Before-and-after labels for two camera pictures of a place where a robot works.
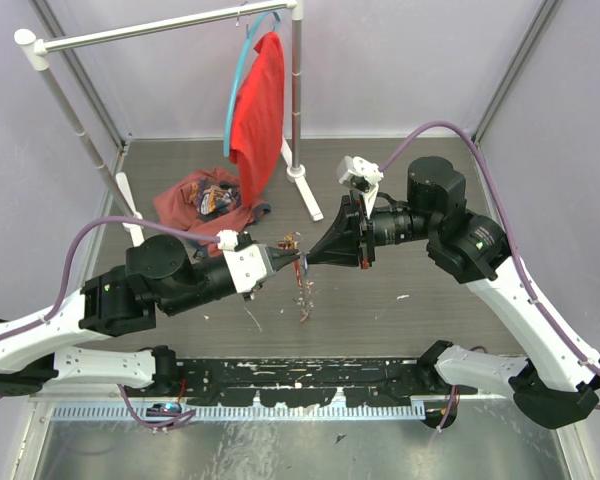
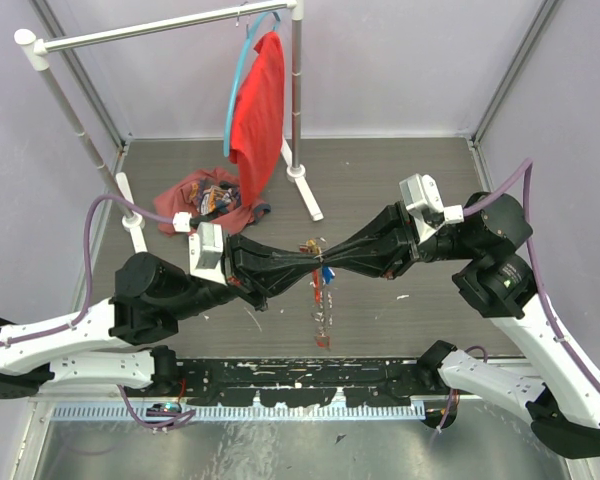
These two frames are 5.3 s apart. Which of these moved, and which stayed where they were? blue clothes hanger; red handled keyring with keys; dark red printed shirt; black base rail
Moved: red handled keyring with keys
Stayed: black base rail; dark red printed shirt; blue clothes hanger
